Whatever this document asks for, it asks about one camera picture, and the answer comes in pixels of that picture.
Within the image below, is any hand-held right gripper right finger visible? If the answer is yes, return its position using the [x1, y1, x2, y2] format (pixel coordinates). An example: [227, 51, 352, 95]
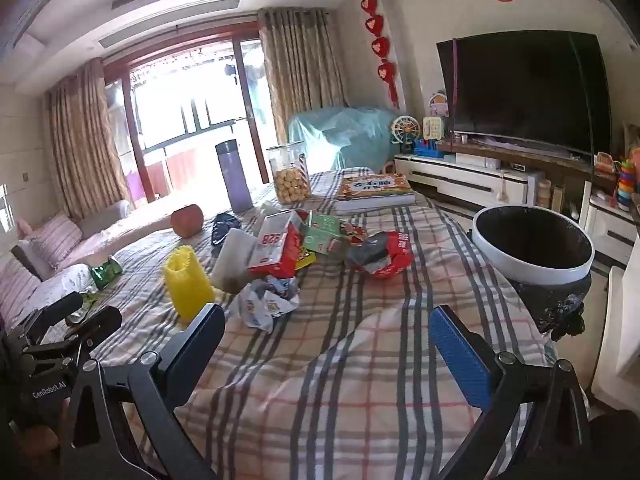
[427, 304, 593, 480]

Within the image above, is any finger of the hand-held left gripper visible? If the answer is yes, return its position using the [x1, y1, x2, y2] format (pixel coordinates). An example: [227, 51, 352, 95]
[47, 305, 123, 361]
[14, 291, 84, 347]

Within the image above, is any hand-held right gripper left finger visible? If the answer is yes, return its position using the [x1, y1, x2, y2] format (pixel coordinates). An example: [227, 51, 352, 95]
[60, 302, 227, 480]

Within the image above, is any yellow ridged plastic cup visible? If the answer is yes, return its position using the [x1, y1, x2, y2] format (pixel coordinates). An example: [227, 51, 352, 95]
[163, 245, 217, 323]

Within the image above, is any printed paper wrapper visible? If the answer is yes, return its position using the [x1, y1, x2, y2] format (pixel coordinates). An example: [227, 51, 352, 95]
[230, 276, 301, 333]

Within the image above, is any white rimmed bin with black bag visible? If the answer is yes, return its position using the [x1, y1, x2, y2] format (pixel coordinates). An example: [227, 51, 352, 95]
[469, 204, 597, 342]

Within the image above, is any red and white carton box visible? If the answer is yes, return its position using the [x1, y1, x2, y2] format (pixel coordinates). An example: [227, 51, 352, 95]
[248, 210, 304, 279]

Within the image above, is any dark blue snack bag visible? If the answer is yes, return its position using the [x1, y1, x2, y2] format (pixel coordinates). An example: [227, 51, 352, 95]
[211, 211, 242, 247]

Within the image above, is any red and grey snack bag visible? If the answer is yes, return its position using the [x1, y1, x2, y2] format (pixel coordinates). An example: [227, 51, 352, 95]
[345, 230, 415, 279]

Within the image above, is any green snack bag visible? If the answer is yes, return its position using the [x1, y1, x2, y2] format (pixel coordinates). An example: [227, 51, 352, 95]
[90, 256, 124, 290]

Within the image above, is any pink striped cushion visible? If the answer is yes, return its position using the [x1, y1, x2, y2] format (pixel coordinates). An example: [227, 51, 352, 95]
[27, 215, 84, 271]

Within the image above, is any red apple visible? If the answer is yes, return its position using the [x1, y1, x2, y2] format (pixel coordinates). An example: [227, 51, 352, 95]
[170, 204, 204, 237]

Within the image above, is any plaid bed sheet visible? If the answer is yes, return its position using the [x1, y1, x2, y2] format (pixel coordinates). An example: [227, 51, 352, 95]
[50, 167, 561, 480]

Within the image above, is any purple thermos bottle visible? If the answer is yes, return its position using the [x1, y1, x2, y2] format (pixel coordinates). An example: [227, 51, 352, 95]
[215, 140, 254, 213]

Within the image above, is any beige patterned curtain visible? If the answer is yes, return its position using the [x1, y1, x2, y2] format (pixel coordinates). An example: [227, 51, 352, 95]
[42, 57, 132, 221]
[257, 6, 348, 143]

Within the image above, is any white television stand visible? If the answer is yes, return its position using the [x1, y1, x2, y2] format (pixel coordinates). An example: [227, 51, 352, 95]
[394, 152, 546, 209]

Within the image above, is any clear jar of round cookies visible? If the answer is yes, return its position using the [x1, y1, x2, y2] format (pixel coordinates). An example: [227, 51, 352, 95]
[266, 142, 313, 206]

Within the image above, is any white side cabinet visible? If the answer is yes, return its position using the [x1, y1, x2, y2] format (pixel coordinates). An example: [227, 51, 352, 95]
[585, 192, 640, 267]

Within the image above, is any red framed glass balcony door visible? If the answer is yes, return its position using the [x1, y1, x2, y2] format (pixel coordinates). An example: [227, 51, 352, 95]
[102, 30, 281, 202]

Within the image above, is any orange toy cash register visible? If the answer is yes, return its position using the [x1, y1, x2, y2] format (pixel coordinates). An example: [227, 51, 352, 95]
[594, 151, 619, 181]

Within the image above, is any teal covered armchair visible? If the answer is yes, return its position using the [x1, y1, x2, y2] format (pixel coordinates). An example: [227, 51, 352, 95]
[286, 105, 401, 173]

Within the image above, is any toy house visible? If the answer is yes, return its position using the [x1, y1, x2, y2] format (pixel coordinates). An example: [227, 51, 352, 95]
[428, 91, 451, 120]

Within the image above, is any black flat television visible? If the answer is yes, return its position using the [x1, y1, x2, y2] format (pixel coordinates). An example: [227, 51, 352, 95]
[436, 31, 600, 157]

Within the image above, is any rainbow stacking ring toy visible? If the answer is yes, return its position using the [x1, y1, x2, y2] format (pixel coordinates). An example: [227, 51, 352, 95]
[611, 159, 634, 211]

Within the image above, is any red heart decoration string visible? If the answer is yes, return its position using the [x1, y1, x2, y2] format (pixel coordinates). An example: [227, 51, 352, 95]
[361, 0, 401, 109]

